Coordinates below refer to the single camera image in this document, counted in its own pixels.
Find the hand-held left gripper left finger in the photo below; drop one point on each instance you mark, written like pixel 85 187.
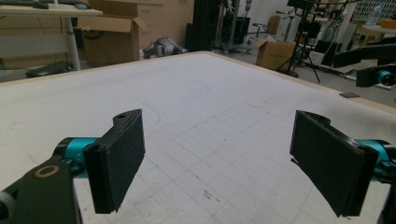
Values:
pixel 115 168

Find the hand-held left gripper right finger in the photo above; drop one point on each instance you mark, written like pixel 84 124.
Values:
pixel 330 168

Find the black tripod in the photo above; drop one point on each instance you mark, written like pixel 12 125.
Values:
pixel 300 37

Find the small cardboard box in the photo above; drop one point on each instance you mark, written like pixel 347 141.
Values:
pixel 274 54

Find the black flat device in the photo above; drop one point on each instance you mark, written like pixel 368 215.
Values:
pixel 49 69

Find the open cardboard box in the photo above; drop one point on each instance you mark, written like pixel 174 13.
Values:
pixel 109 40

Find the grey rounded device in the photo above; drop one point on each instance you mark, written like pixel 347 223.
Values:
pixel 163 46

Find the large cardboard box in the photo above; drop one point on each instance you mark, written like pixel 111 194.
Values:
pixel 162 15

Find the white-legged desk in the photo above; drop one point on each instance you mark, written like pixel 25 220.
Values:
pixel 46 11

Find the black frame post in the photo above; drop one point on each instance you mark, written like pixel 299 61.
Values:
pixel 204 25

